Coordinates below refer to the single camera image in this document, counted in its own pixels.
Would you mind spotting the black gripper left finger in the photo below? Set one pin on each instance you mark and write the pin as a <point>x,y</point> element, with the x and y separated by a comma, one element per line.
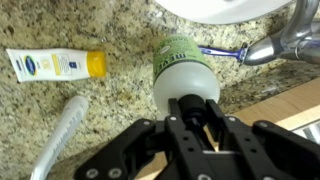
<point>187,161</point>

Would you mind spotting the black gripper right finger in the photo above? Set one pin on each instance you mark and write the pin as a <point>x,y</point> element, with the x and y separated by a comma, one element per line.
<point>247,154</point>

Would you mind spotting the wood framed mirror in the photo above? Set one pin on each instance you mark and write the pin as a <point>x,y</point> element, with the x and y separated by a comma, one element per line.
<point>290,109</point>

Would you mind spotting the tall white lotion tube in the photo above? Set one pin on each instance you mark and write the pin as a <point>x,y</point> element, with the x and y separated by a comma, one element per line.
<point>73,113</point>

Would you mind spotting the green pump soap bottle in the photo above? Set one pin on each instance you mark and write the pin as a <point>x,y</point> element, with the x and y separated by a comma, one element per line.
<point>180,69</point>

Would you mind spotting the yellow cap sunscreen tube lying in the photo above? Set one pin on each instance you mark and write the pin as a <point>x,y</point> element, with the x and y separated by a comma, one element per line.
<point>56,64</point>

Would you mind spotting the white oval sink basin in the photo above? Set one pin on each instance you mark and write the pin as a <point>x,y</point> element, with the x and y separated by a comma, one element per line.
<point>221,11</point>

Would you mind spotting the blue razor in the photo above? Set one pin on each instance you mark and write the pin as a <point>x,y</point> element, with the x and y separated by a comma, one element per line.
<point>239,54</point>

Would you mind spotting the chrome faucet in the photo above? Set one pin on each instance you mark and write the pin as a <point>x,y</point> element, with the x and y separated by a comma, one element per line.
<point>298,40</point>

